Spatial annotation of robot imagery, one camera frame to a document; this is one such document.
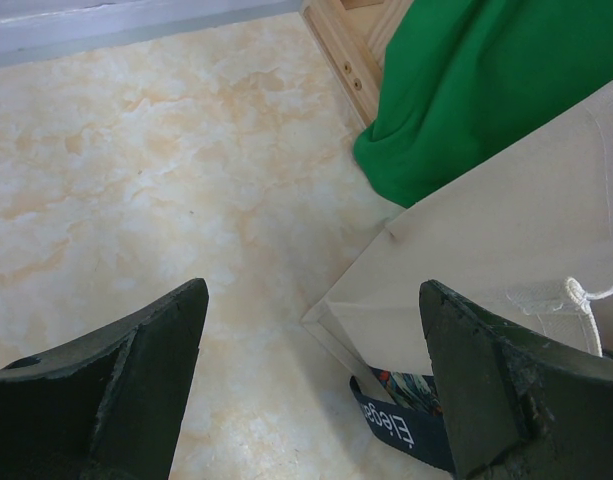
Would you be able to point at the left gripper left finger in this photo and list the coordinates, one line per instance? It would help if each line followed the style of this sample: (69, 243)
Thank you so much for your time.
(109, 404)

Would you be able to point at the wooden tray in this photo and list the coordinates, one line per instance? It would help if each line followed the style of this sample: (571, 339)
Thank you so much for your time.
(353, 36)

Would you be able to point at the cream canvas tote bag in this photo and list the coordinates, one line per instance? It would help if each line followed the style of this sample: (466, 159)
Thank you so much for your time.
(527, 235)

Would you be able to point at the green hanging shirt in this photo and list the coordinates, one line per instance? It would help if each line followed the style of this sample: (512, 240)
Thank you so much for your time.
(463, 80)

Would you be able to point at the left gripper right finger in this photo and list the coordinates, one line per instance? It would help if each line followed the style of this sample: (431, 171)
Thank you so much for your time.
(516, 404)

